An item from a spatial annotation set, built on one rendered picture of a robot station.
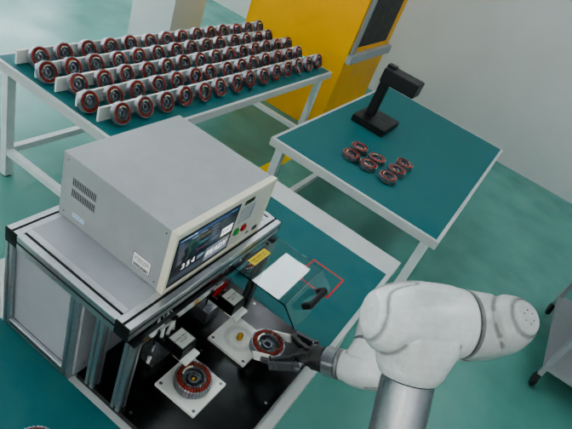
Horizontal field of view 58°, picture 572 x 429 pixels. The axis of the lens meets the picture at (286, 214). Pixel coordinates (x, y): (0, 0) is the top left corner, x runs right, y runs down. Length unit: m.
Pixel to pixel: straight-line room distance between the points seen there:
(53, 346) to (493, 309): 1.16
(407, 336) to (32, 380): 1.06
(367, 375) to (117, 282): 0.71
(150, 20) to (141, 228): 4.22
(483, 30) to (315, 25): 2.15
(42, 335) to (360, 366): 0.89
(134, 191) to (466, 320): 0.81
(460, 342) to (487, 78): 5.51
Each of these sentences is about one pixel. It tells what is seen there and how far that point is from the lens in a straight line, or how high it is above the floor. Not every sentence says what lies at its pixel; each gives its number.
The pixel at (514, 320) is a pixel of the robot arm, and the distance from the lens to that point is 1.01.
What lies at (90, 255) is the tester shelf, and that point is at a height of 1.11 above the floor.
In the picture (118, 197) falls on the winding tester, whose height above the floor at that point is 1.30.
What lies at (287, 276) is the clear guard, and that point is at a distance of 1.60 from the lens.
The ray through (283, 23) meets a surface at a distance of 5.07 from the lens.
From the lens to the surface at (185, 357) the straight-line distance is 1.54.
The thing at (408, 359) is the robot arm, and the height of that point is 1.48.
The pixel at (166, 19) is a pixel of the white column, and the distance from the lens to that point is 5.25.
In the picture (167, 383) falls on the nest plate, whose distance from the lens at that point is 1.60.
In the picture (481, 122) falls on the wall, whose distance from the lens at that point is 6.45.
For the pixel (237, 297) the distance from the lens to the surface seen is 1.68.
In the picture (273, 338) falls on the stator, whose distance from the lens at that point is 1.71.
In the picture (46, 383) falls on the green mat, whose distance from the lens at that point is 1.62.
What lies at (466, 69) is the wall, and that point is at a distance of 6.39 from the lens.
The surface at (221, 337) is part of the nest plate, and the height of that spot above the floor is 0.78.
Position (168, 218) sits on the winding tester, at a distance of 1.25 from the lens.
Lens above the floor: 2.10
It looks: 34 degrees down
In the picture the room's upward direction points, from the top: 23 degrees clockwise
